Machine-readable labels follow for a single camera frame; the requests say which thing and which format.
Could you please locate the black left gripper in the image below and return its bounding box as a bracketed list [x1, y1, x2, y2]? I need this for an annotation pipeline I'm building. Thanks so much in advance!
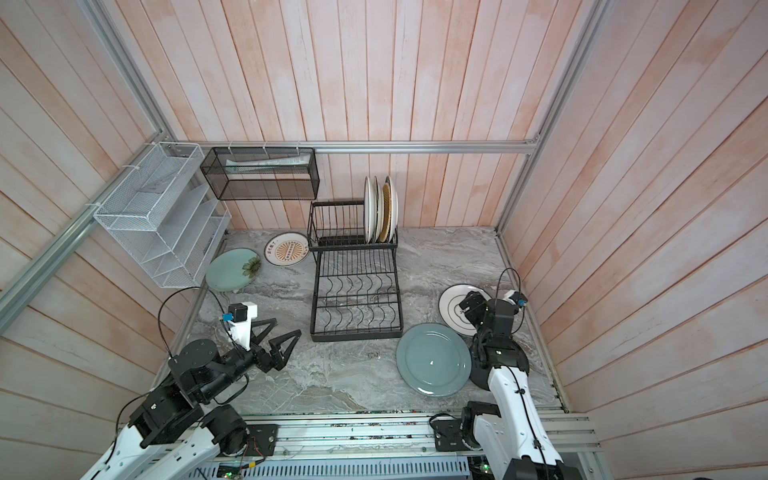
[198, 317, 302, 402]

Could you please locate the white plate black ring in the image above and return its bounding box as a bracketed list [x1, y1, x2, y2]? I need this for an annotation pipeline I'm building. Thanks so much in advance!
[437, 283, 490, 337]

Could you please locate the black round plate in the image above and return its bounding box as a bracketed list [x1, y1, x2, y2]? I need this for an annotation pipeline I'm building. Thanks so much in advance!
[470, 356, 498, 391]

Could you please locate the large grey-green plate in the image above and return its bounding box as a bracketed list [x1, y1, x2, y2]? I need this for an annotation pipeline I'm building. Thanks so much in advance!
[396, 323, 471, 397]

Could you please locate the black wire dish rack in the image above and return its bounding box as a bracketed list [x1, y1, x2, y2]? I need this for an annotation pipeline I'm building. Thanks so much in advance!
[307, 200, 404, 342]

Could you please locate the white plate dark green rim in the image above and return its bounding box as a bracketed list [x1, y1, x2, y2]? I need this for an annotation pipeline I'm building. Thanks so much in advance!
[386, 176, 399, 242]

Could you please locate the cream plate with berry sprigs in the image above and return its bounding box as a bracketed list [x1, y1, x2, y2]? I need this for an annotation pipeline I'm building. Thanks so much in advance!
[372, 177, 385, 243]

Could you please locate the white plate orange sunburst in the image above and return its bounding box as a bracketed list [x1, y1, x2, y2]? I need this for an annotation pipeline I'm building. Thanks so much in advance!
[264, 232, 309, 267]
[364, 177, 377, 243]

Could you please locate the yellow woven plate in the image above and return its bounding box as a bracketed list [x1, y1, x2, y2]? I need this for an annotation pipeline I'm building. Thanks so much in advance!
[378, 181, 393, 243]

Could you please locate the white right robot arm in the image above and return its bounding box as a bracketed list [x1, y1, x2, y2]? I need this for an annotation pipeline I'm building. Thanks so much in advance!
[459, 290, 582, 480]

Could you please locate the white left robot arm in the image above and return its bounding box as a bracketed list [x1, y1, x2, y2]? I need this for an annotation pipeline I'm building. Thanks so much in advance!
[83, 318, 301, 479]

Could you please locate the pale green leaf plate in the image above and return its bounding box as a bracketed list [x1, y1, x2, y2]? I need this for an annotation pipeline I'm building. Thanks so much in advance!
[205, 248, 261, 292]

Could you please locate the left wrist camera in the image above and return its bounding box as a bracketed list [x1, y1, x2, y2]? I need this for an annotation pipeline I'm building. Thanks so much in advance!
[222, 301, 258, 351]

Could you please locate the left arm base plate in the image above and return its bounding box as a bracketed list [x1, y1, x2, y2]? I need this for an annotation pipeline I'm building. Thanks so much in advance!
[245, 423, 279, 458]

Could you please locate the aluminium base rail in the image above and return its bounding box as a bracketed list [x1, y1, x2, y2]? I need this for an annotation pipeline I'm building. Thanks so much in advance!
[243, 411, 601, 461]

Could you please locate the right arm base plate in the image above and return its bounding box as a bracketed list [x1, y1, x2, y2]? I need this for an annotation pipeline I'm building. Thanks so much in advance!
[428, 414, 480, 452]

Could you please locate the aluminium wall frame rail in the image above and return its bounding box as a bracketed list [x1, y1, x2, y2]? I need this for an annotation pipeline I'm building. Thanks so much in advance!
[193, 140, 538, 154]

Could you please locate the white mesh wall shelf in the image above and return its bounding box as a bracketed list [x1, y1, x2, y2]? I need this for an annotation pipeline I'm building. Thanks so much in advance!
[94, 142, 231, 289]

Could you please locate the black mesh wall basket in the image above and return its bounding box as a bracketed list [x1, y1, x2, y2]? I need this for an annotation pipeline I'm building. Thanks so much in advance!
[201, 146, 320, 201]

